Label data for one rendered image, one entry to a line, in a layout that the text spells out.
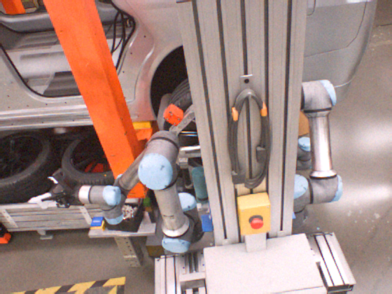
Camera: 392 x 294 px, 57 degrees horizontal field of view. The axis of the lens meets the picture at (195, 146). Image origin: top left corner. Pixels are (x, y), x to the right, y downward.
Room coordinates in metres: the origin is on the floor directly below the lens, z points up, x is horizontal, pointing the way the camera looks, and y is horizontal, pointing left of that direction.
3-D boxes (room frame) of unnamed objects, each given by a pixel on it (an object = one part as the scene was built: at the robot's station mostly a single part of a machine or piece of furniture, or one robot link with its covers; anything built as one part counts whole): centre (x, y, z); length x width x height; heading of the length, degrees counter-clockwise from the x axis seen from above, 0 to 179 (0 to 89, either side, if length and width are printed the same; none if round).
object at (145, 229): (1.48, 0.54, 0.44); 0.43 x 0.17 x 0.03; 81
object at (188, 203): (1.06, 0.10, 0.98); 0.13 x 0.12 x 0.14; 164
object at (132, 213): (1.48, 0.52, 0.51); 0.20 x 0.14 x 0.13; 72
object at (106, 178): (2.17, 0.71, 0.39); 0.66 x 0.66 x 0.24
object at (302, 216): (1.04, -0.39, 0.87); 0.15 x 0.15 x 0.10
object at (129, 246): (1.48, 0.57, 0.21); 0.10 x 0.10 x 0.42; 81
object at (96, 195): (1.01, 0.39, 1.21); 0.11 x 0.08 x 0.09; 73
